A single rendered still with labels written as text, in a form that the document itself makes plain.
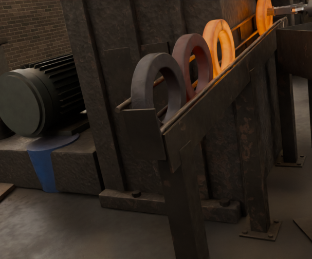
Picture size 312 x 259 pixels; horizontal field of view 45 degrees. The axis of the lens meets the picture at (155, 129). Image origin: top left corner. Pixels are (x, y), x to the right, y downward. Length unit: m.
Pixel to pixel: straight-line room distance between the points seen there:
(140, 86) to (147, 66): 0.04
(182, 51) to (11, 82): 1.43
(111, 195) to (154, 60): 1.14
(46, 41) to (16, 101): 6.98
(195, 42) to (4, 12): 7.70
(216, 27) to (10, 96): 1.42
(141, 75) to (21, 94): 1.47
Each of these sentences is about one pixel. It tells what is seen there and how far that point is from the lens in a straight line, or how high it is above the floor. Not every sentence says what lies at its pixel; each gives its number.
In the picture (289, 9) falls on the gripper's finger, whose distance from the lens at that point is 1.57.
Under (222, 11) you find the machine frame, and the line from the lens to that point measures 1.37.
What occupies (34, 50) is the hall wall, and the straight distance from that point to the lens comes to 8.85.
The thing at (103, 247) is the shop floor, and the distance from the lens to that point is 1.58.
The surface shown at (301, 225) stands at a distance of 1.53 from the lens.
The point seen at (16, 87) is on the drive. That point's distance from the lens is 2.15.
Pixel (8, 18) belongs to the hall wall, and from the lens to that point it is 8.55.
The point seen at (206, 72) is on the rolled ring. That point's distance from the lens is 1.01.
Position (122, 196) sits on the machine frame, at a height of 0.07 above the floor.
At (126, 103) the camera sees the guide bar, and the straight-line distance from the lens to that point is 0.77.
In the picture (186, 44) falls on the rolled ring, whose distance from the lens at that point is 0.89.
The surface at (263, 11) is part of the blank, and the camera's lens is 1.57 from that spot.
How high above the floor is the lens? 0.84
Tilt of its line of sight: 17 degrees down
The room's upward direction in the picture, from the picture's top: 11 degrees counter-clockwise
